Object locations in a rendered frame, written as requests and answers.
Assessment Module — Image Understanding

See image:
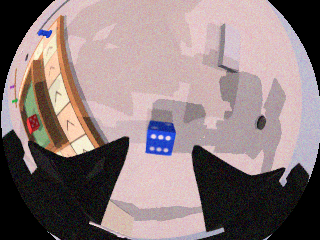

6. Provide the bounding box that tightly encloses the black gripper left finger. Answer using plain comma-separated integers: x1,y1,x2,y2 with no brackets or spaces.
28,137,129,225

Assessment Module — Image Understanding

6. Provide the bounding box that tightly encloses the red die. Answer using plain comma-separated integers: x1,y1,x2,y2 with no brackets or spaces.
27,113,40,135

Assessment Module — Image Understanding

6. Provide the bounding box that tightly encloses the blue die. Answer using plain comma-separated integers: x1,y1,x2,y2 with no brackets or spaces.
145,121,176,156

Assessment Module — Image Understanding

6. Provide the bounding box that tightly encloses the blue pawn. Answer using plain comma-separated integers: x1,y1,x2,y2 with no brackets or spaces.
39,29,52,39

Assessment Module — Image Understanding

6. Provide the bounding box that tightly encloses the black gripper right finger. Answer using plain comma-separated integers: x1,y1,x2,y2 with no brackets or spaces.
191,145,285,232

